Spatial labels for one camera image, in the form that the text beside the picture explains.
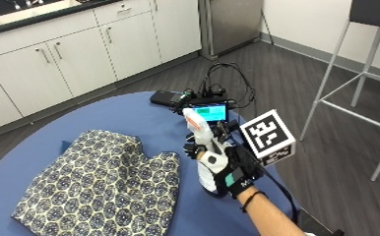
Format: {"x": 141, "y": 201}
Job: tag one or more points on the white metal stool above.
{"x": 364, "y": 75}

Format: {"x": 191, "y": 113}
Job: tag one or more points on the black device with green screen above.
{"x": 212, "y": 111}

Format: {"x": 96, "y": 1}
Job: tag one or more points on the blue patterned oven mitt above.
{"x": 103, "y": 183}

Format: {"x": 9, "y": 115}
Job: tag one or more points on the thin black rod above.
{"x": 267, "y": 28}

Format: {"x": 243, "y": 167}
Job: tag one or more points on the black power bank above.
{"x": 165, "y": 97}

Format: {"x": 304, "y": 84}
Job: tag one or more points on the stainless steel refrigerator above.
{"x": 231, "y": 23}

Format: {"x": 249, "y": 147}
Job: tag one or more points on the white kitchen cabinets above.
{"x": 80, "y": 62}

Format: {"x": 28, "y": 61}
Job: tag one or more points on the dark kitchen countertop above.
{"x": 32, "y": 19}

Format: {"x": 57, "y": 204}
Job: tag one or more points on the black wrist band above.
{"x": 252, "y": 199}

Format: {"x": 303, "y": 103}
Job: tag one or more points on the cutlery on countertop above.
{"x": 24, "y": 3}

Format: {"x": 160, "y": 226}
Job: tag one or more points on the white marker cube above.
{"x": 265, "y": 132}

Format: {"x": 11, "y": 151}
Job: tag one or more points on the white spray bottle orange label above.
{"x": 201, "y": 131}

